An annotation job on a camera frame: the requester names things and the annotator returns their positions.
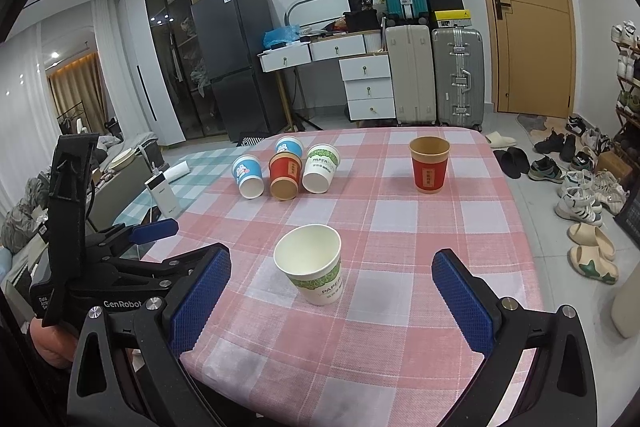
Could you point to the group of sneakers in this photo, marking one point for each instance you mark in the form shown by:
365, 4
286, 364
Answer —
575, 207

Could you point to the small cardboard box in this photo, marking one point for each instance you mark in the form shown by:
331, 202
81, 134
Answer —
610, 167

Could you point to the grey arched frame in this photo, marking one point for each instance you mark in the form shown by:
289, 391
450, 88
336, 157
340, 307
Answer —
300, 4

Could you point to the grey sofa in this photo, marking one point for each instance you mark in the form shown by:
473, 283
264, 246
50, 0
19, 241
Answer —
117, 192

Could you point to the blue cartoon print paper cup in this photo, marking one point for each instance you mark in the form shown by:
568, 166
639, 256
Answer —
245, 172
289, 146

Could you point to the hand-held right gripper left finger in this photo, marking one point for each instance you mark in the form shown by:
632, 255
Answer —
200, 302

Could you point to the black slipper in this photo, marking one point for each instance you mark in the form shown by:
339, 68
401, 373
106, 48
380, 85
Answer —
507, 164
521, 157

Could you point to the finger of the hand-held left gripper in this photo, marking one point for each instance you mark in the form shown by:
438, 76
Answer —
155, 229
165, 274

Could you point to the grey clothes pile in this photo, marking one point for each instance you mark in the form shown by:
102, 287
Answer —
22, 212

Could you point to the white power bank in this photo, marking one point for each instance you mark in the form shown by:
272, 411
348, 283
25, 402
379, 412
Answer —
162, 196

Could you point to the dark glass door cabinet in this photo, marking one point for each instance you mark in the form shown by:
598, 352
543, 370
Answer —
172, 47

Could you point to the beige suitcase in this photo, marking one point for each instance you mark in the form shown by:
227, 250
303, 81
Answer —
410, 74

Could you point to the beige slide sandal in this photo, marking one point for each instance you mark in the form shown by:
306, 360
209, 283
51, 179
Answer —
595, 266
590, 239

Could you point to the white desk with drawers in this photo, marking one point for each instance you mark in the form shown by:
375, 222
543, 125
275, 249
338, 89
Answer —
367, 82

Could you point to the pink checked tablecloth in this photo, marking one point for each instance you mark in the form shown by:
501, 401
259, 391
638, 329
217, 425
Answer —
390, 227

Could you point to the black bag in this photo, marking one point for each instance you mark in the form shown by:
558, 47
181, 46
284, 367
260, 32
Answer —
361, 7

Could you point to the white wardrobe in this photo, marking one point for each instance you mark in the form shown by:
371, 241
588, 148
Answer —
137, 72

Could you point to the white sheer curtain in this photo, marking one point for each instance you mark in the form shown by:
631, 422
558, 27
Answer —
112, 57

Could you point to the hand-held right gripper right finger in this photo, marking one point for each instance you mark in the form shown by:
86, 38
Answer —
462, 302

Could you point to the shoe rack with shoes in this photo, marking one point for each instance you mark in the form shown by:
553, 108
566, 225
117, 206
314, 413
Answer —
627, 77

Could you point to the yellow and black shoe box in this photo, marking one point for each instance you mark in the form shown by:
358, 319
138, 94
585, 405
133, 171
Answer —
452, 18

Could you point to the white ribbed container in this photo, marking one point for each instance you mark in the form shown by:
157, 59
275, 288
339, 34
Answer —
375, 42

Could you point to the black white striped mat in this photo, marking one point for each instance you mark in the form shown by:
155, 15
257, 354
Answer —
252, 139

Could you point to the grey doormat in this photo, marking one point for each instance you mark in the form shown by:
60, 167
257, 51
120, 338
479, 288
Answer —
532, 123

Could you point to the dark grey refrigerator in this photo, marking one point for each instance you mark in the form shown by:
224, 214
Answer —
235, 57

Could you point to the wooden door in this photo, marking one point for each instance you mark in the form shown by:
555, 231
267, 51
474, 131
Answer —
530, 22

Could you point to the silver suitcase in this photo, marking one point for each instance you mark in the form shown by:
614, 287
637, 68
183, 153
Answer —
457, 77

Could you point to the red paper cup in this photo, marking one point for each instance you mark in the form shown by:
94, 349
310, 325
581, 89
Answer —
429, 172
285, 169

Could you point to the green checked cloth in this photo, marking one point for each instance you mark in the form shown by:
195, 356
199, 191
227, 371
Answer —
200, 167

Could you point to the blue plastic bag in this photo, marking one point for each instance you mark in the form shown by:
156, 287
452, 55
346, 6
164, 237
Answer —
279, 38

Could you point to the beige slipper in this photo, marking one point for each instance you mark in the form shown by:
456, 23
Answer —
500, 140

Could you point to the person's left hand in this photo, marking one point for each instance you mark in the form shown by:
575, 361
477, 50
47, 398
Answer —
52, 344

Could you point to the white cup green leaf print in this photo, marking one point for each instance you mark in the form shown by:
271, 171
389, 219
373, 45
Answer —
322, 162
310, 287

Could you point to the brown curtain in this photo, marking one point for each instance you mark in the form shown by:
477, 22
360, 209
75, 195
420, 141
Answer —
70, 92

